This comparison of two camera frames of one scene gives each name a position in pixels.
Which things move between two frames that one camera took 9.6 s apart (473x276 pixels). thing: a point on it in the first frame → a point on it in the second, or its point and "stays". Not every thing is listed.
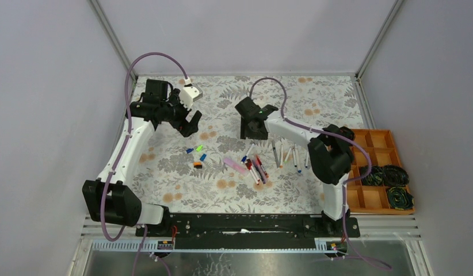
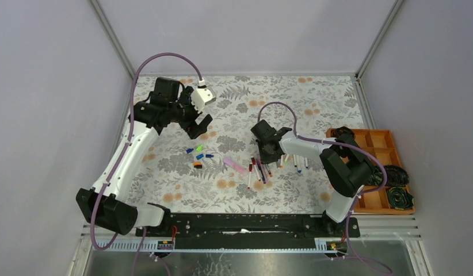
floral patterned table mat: [215, 171] stays
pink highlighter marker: [236, 166] stays
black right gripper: [245, 133] → [264, 159]
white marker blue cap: [297, 158] stays
